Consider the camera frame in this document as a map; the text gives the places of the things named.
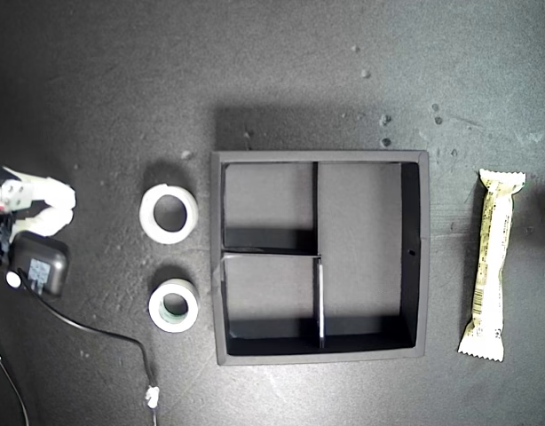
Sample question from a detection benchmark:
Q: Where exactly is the cream snack bar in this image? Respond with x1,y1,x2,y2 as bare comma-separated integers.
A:
457,168,527,364

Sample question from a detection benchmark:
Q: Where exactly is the large white tape roll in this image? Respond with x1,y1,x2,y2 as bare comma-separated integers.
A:
138,183,199,245

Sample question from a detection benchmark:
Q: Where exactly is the small white tape roll green core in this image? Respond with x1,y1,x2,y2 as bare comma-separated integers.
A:
147,278,201,333

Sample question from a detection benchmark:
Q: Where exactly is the black compartment tray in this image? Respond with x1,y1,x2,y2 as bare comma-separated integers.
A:
209,149,431,367

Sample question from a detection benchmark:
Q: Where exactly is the thin black cable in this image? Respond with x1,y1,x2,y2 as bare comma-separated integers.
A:
0,359,30,426

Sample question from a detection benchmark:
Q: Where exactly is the black camera cable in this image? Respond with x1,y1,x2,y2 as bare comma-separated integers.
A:
19,265,161,426

